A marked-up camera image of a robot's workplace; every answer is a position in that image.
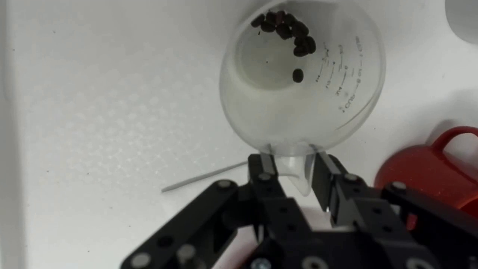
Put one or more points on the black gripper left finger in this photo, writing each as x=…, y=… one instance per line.
x=264, y=180

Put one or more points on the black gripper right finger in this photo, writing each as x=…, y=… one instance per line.
x=338, y=195

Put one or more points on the dark coffee beans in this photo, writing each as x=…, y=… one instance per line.
x=292, y=31

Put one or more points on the clear plastic measuring jar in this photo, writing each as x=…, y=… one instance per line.
x=300, y=110

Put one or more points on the red mug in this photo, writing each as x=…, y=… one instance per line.
x=424, y=167

